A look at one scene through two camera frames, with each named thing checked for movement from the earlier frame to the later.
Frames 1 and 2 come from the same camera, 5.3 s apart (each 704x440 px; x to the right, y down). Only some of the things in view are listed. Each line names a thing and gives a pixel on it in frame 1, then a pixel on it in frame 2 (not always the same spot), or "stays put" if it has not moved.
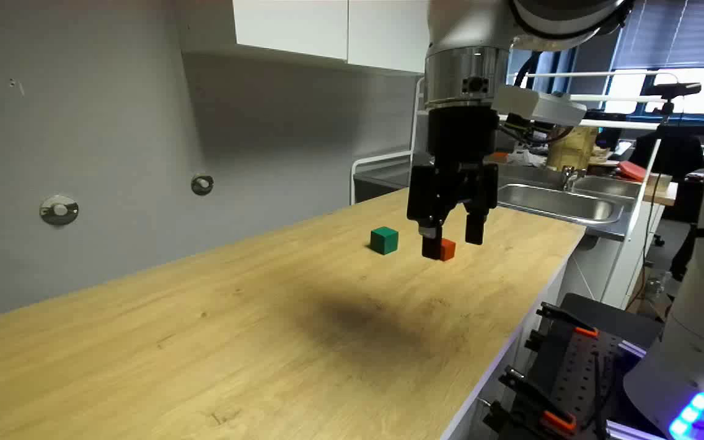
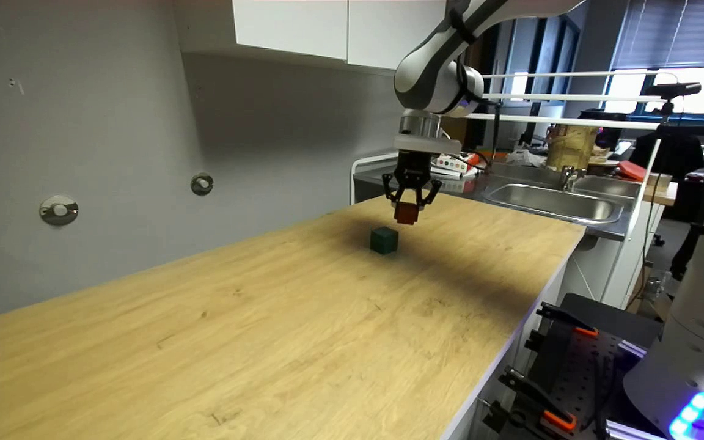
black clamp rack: x=576 y=363 stays put
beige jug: x=574 y=147 stays put
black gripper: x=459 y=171 → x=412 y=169
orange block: x=447 y=249 → x=408 y=213
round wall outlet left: x=59 y=211 stays put
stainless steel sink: x=604 y=198 stays put
